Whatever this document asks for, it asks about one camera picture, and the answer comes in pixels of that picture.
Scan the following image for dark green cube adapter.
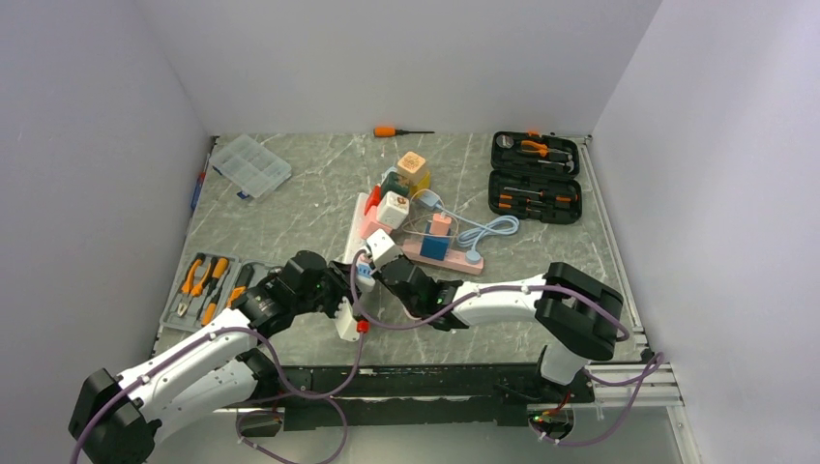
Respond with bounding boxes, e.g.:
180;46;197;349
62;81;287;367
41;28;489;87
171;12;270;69
380;171;412;198

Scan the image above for black tool case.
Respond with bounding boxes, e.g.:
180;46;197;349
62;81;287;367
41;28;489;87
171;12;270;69
487;130;583;225

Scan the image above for thin pink charging cable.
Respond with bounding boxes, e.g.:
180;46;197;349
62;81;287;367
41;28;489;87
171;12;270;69
403;191;462;251

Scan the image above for white power strip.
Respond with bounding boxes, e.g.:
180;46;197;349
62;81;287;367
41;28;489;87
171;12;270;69
341;192;376;293

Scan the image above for purple cable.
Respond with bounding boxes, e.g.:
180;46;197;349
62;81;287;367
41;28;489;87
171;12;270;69
69;320;367;464
348;247;666;449

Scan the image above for pink cube adapter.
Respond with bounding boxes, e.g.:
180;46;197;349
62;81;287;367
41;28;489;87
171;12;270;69
359;206;394;240

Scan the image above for peach cube adapter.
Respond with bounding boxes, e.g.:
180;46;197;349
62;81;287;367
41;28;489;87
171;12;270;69
395;151;429;185

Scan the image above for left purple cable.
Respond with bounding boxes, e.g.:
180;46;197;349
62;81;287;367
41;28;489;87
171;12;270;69
69;320;367;464

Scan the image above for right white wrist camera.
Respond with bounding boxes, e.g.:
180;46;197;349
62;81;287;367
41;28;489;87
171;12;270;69
365;229;403;271

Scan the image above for blue pen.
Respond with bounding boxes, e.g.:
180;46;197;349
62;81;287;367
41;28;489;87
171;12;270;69
190;154;211;212

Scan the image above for aluminium rail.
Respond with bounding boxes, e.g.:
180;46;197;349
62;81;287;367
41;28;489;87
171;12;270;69
117;363;685;417

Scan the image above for round tape measure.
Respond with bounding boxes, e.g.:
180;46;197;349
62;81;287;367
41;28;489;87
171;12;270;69
495;134;515;150

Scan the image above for blue cube adapter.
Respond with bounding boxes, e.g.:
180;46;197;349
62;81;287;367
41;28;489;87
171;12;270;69
419;235;451;261

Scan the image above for yellow cube adapter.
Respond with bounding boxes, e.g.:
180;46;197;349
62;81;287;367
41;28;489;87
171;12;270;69
409;172;431;197

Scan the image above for red cube adapter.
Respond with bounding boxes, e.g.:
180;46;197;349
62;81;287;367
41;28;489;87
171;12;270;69
364;185;382;216

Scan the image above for light blue cable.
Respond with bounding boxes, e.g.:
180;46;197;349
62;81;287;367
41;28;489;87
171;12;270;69
442;206;521;255

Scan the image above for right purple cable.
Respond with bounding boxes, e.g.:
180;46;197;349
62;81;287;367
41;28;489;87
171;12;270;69
348;247;666;449

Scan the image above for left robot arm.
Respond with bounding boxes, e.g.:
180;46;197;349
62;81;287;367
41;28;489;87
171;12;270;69
69;250;361;463

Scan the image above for pink power strip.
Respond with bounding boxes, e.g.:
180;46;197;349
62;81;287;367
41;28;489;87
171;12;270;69
400;239;484;276

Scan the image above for black base frame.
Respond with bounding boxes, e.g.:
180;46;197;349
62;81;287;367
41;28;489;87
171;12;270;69
230;362;595;431

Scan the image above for orange pliers in black case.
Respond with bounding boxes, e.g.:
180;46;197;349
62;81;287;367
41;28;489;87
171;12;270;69
517;140;572;158

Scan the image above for clear plastic screw box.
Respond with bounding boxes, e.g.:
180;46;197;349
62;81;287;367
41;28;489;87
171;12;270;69
210;134;292;199

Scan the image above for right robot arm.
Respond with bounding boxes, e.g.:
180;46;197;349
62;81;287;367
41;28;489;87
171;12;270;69
375;257;630;401

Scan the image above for white cube adapter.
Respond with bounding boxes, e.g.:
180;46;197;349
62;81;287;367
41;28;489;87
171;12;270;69
375;191;410;229

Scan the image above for grey tool case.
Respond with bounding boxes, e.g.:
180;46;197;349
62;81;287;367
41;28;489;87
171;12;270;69
160;251;277;333

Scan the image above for orange handle screwdriver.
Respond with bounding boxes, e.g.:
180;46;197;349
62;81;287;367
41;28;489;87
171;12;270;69
372;127;433;138

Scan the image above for small pink charger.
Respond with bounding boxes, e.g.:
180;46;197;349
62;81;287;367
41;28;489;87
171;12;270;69
428;213;453;237

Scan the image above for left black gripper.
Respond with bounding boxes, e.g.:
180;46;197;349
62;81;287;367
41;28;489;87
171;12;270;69
294;261;361;322

